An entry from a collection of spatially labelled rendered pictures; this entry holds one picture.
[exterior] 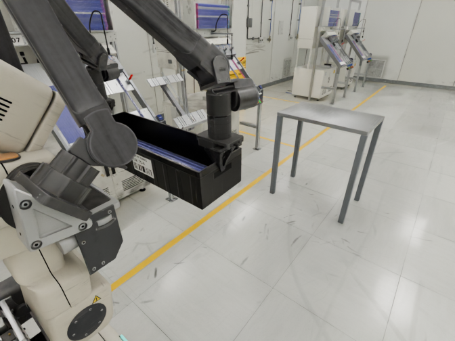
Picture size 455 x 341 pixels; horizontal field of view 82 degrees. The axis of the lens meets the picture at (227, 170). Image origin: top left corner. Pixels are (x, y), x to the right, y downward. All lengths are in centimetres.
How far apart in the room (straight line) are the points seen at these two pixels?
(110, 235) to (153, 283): 115
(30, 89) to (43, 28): 12
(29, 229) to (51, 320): 37
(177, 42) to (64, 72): 21
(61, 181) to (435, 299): 203
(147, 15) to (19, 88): 26
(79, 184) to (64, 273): 35
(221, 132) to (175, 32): 22
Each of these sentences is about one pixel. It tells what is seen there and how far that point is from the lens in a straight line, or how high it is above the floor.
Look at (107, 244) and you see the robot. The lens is 75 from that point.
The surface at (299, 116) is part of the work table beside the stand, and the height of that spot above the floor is 80.
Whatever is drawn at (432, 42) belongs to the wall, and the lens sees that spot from 863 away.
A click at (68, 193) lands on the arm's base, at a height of 120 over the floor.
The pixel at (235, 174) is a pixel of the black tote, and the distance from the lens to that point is 75.
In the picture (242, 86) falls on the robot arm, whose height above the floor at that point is 130.
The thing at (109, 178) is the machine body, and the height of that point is 30.
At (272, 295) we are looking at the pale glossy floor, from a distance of 177.
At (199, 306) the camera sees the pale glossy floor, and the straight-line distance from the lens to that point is 171.
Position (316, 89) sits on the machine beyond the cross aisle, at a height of 23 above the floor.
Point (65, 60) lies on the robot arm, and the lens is 52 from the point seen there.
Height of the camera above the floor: 143
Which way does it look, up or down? 29 degrees down
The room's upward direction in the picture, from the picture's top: straight up
